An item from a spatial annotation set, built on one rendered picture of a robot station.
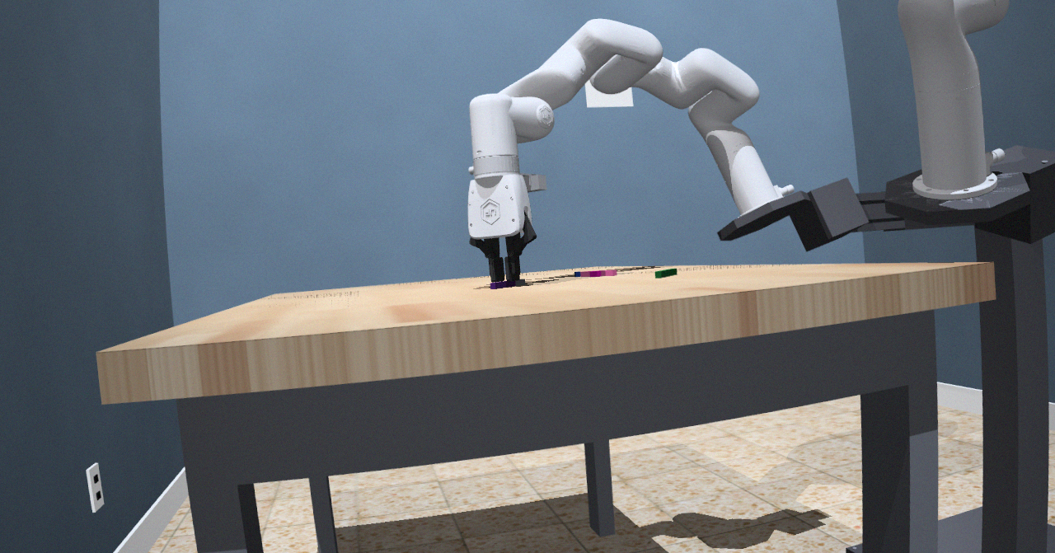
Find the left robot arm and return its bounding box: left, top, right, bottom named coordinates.
left=898, top=0, right=1010, bottom=201

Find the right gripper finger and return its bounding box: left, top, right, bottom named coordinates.
left=504, top=211, right=537, bottom=281
left=469, top=237, right=504, bottom=283

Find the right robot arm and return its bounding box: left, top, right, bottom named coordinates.
left=469, top=19, right=794, bottom=217

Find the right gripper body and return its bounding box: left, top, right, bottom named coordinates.
left=468, top=172, right=532, bottom=239

